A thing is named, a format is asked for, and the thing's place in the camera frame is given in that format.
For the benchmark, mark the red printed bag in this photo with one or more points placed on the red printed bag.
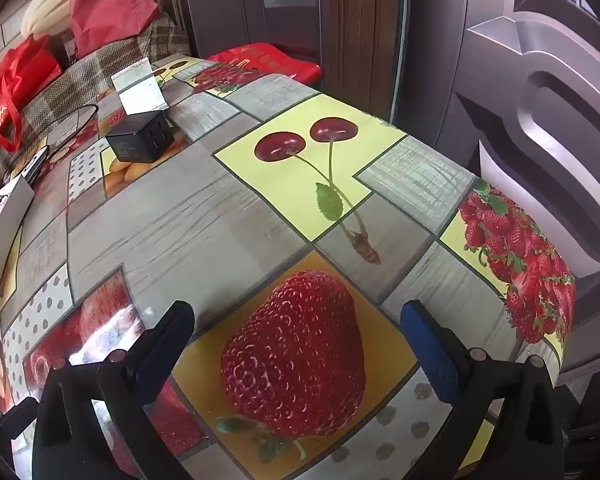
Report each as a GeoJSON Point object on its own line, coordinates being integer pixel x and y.
{"type": "Point", "coordinates": [265, 60]}

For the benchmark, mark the red cloth bag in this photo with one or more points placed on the red cloth bag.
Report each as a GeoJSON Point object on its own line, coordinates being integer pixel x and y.
{"type": "Point", "coordinates": [110, 5]}

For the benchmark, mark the black charger cube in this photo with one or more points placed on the black charger cube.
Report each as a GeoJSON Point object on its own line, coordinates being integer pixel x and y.
{"type": "Point", "coordinates": [140, 140]}

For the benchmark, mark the cream foam pads stack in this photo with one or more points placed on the cream foam pads stack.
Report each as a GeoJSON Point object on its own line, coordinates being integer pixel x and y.
{"type": "Point", "coordinates": [47, 5]}

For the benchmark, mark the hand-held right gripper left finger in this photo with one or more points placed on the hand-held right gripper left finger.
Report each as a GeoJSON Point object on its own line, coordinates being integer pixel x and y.
{"type": "Point", "coordinates": [165, 340]}

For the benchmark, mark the dark purple door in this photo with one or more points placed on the dark purple door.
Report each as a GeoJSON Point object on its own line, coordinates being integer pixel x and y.
{"type": "Point", "coordinates": [530, 110]}

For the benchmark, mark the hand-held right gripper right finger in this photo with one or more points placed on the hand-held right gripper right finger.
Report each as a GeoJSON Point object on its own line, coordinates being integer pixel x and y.
{"type": "Point", "coordinates": [430, 350]}

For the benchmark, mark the white tray box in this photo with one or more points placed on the white tray box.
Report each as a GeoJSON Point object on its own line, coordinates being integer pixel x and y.
{"type": "Point", "coordinates": [5, 220]}

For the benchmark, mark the black flat device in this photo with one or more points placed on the black flat device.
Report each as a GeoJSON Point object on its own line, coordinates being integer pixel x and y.
{"type": "Point", "coordinates": [35, 162]}

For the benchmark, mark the red tote bag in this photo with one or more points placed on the red tote bag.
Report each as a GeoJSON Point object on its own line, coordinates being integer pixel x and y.
{"type": "Point", "coordinates": [10, 95]}

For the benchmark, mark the plaid covered bench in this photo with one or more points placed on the plaid covered bench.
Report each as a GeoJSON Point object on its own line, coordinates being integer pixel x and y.
{"type": "Point", "coordinates": [95, 75]}

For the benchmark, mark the fruit print tablecloth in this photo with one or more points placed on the fruit print tablecloth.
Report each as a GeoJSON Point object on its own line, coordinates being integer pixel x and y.
{"type": "Point", "coordinates": [205, 220]}

